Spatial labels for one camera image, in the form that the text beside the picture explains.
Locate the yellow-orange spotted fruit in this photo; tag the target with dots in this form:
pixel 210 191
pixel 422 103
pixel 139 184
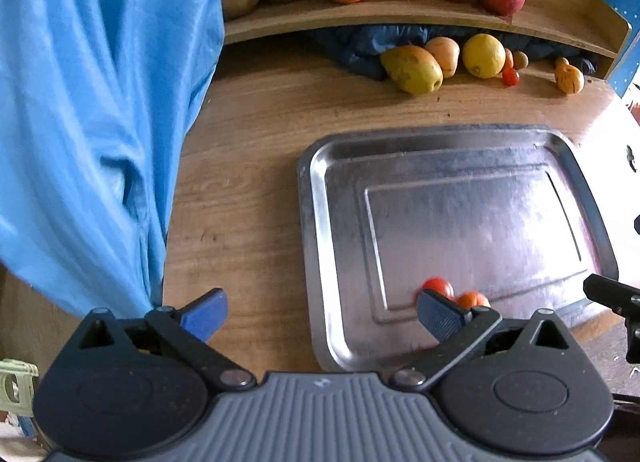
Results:
pixel 569 77

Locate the metal baking tray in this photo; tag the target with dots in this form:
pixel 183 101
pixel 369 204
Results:
pixel 450 222

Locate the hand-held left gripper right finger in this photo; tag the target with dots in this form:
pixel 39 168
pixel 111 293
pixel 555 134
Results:
pixel 440 317

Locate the red cherry tomato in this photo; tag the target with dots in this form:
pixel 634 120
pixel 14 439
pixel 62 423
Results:
pixel 439 286
pixel 510 76

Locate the yellow lemon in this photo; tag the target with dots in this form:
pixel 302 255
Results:
pixel 483 55

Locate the wooden shelf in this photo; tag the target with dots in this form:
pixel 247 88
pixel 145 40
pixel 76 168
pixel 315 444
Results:
pixel 400 11

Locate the dark blue jacket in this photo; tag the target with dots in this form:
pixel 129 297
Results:
pixel 360 49

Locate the pale green plastic object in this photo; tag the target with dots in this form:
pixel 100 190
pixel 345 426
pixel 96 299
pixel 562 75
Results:
pixel 17 384

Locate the light blue cloth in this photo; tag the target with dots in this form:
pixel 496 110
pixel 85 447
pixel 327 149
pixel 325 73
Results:
pixel 90 116

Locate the orange cherry tomato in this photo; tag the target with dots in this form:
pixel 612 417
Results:
pixel 472 299

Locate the small brown round fruit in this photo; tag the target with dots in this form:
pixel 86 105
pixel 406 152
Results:
pixel 520 60

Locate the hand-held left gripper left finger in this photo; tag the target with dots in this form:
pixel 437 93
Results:
pixel 205 314

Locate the yellow-green mango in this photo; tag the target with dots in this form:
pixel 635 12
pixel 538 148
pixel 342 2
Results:
pixel 412 69

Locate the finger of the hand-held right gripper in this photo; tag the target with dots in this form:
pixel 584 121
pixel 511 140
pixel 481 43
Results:
pixel 612 292

